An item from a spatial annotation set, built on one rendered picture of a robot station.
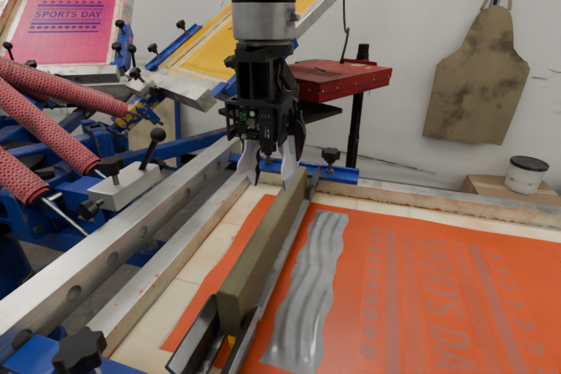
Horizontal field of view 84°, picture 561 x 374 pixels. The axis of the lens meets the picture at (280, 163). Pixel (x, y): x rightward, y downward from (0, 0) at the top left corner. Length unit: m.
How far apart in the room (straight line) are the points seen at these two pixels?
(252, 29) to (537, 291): 0.58
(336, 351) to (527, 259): 0.41
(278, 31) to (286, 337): 0.39
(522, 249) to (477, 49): 1.83
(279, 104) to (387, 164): 2.31
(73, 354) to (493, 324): 0.52
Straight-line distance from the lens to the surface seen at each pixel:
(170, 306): 0.54
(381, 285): 0.56
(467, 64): 2.43
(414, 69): 2.44
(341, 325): 0.50
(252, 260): 0.43
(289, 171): 0.44
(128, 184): 0.62
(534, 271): 0.71
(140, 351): 0.51
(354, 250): 0.62
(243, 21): 0.38
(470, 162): 2.70
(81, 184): 0.75
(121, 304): 0.52
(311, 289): 0.53
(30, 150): 1.08
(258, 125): 0.39
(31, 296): 0.51
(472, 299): 0.60
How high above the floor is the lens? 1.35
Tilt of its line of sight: 26 degrees down
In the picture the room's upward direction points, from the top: straight up
